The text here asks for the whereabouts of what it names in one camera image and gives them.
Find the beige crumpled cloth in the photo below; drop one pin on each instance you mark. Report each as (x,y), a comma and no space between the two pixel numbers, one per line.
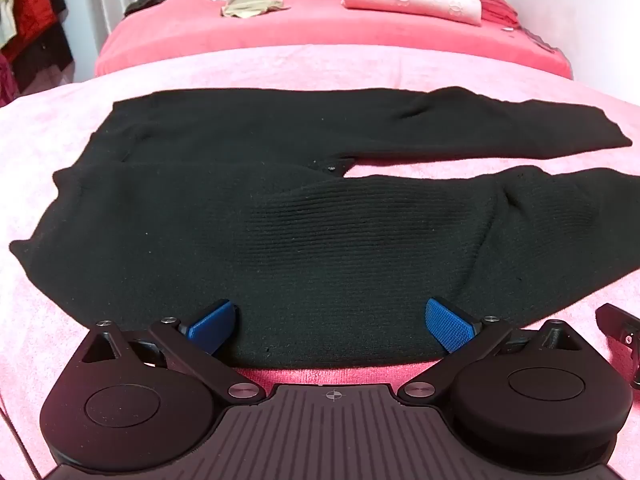
(250,5)

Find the magenta hanging garment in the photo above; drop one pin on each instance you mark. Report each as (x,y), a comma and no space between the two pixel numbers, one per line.
(7,82)

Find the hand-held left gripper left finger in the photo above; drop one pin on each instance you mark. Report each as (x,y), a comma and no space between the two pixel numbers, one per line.
(216,324)

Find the pink fleece blanket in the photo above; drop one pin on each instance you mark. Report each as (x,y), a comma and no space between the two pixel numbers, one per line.
(60,330)

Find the folded red blanket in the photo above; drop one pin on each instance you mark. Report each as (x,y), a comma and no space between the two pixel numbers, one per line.
(495,7)

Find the black knit pants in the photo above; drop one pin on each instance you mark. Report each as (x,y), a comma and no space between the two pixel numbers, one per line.
(260,220)

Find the dark crumpled cloth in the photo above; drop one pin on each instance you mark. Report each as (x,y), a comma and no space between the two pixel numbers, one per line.
(150,0)

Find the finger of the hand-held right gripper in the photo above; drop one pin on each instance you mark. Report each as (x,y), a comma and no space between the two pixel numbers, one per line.
(620,332)

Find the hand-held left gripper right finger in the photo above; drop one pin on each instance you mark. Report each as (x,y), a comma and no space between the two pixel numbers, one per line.
(448,325)

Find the bed with pink cover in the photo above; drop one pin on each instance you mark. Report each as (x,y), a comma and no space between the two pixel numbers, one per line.
(310,22)

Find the red hanging garment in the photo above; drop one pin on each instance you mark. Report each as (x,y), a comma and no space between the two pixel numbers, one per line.
(32,10)

